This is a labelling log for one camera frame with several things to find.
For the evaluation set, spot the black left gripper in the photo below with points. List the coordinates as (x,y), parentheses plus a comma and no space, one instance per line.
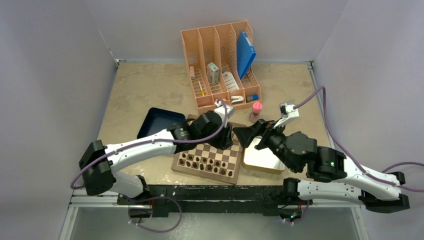
(225,140)

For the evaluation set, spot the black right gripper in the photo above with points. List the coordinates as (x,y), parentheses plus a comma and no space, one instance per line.
(245,135)

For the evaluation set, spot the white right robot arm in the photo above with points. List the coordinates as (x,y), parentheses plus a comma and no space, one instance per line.
(331,175)

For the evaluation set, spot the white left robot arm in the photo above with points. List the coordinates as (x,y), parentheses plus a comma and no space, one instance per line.
(101,165)

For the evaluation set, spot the wooden chess board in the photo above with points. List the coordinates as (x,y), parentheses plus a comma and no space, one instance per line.
(208,162)

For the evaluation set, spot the pink cap bottle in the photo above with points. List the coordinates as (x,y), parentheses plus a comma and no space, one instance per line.
(255,111)

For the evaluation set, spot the white stapler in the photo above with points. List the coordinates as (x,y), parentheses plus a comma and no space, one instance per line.
(237,99)

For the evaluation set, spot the blue cap glue stick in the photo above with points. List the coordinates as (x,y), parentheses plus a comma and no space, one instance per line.
(252,98)

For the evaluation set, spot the white labelled packet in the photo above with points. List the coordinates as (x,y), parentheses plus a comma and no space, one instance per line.
(230,81)

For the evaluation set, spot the yellow pen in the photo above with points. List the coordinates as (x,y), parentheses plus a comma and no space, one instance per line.
(201,88)

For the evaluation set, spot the dark blue tin tray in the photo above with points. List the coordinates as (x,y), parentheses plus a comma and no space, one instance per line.
(158,119)

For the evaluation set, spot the white red small box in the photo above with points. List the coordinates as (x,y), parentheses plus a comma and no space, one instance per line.
(212,71)

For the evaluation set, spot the blue folder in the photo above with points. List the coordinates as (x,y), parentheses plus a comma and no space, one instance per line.
(245,54)

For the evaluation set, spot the orange file organizer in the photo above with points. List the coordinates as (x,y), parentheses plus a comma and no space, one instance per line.
(217,44)

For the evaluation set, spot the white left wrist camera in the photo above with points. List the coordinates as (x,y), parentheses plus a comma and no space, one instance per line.
(224,110)

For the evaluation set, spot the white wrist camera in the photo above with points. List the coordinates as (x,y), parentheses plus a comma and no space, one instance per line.
(224,110)
(289,112)

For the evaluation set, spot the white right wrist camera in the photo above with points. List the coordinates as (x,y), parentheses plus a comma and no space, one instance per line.
(289,112)

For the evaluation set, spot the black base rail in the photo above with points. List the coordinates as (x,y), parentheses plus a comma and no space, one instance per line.
(267,200)

